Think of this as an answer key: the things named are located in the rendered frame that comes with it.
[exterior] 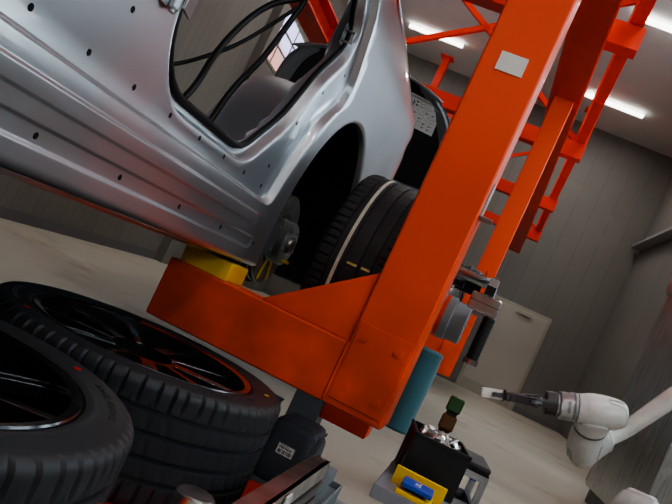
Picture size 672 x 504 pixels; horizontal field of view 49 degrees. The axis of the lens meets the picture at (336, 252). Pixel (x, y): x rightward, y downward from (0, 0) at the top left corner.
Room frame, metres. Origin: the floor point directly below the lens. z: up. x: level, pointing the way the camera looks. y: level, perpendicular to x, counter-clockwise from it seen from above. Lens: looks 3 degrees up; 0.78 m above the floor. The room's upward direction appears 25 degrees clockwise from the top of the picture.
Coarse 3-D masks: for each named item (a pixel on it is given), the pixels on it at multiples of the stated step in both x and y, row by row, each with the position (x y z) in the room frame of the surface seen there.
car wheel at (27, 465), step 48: (0, 336) 1.14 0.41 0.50; (0, 384) 1.01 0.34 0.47; (48, 384) 1.08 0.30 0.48; (96, 384) 1.10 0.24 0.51; (0, 432) 0.77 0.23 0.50; (48, 432) 0.83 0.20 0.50; (96, 432) 0.90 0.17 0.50; (0, 480) 0.71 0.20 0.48; (48, 480) 0.76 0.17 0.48; (96, 480) 0.84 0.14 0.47
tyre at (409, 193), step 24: (360, 192) 2.16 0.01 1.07; (384, 192) 2.19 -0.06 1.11; (408, 192) 2.23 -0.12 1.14; (336, 216) 2.11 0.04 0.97; (384, 216) 2.11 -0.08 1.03; (336, 240) 2.08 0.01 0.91; (360, 240) 2.07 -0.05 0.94; (384, 240) 2.07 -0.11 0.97; (312, 264) 2.08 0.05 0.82; (360, 264) 2.06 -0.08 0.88; (384, 264) 2.04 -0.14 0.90
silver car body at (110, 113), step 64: (0, 0) 0.88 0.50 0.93; (64, 0) 0.98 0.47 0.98; (128, 0) 1.09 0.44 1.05; (192, 0) 1.20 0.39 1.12; (384, 0) 2.12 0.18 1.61; (0, 64) 0.89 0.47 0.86; (64, 64) 1.00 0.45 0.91; (128, 64) 1.17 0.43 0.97; (256, 64) 1.97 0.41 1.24; (320, 64) 2.10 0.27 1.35; (384, 64) 2.37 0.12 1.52; (0, 128) 0.96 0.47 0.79; (64, 128) 1.07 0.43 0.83; (128, 128) 1.20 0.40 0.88; (192, 128) 1.44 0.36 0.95; (256, 128) 1.91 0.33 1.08; (320, 128) 2.08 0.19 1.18; (384, 128) 2.73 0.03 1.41; (64, 192) 1.17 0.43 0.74; (128, 192) 1.30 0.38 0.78; (192, 192) 1.51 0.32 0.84; (256, 192) 1.90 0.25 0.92; (256, 256) 2.03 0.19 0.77
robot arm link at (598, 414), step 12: (588, 396) 2.26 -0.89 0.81; (600, 396) 2.26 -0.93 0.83; (588, 408) 2.24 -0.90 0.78; (600, 408) 2.23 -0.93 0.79; (612, 408) 2.23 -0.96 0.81; (624, 408) 2.24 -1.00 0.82; (576, 420) 2.26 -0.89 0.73; (588, 420) 2.24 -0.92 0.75; (600, 420) 2.23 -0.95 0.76; (612, 420) 2.23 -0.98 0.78; (624, 420) 2.23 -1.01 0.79; (588, 432) 2.27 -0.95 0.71; (600, 432) 2.26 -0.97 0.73
